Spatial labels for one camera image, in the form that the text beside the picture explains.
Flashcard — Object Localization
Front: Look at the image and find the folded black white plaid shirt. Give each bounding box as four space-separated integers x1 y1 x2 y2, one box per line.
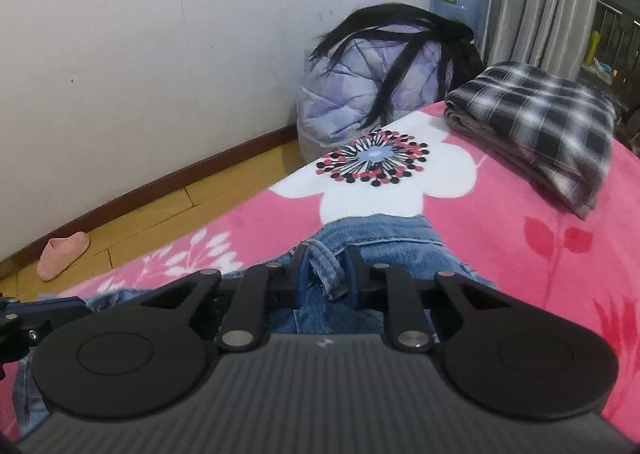
445 62 616 219

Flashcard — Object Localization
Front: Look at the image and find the lavender quilted storage bag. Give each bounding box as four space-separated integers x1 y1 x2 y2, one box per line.
295 3 485 163

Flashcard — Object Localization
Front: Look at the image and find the yellow green bottle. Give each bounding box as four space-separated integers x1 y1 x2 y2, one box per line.
584 30 601 67

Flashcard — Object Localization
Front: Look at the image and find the metal balcony railing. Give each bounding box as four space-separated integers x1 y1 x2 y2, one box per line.
593 1 639 85

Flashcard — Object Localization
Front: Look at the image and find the pink slipper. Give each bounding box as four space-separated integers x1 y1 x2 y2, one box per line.
36 232 90 281

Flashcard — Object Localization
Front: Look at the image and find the pink floral bed blanket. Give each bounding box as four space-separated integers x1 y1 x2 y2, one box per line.
1 105 639 453

